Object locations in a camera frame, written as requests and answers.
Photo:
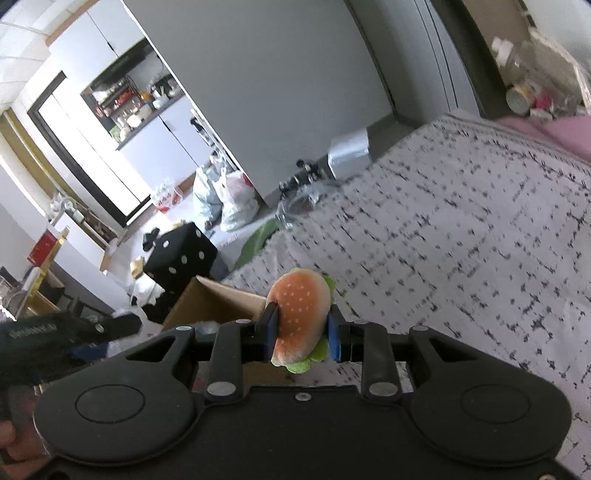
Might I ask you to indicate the brown cardboard box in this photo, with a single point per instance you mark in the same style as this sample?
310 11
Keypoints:
204 300

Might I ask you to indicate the green leaf cushion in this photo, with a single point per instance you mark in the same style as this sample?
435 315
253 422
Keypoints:
256 242

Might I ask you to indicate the pink pillow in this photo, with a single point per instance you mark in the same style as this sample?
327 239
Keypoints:
572 134

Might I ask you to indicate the plush hamburger toy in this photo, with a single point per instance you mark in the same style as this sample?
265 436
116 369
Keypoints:
304 298

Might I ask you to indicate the white plastic bag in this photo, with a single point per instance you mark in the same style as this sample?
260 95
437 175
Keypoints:
222 197

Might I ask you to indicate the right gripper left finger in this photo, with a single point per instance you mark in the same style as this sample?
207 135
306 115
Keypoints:
265 333

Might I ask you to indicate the patterned bed cover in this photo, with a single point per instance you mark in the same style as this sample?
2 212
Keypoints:
472 229

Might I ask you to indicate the person's left hand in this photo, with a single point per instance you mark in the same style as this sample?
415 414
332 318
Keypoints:
22 451

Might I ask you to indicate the clear plastic bottle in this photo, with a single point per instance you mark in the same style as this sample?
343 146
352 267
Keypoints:
515 61

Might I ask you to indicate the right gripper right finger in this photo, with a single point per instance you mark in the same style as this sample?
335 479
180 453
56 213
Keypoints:
338 335

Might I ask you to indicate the white small appliance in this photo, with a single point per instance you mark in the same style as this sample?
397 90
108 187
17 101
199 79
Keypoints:
349 155

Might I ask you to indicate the black dice stool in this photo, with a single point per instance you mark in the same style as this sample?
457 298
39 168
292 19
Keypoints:
178 256

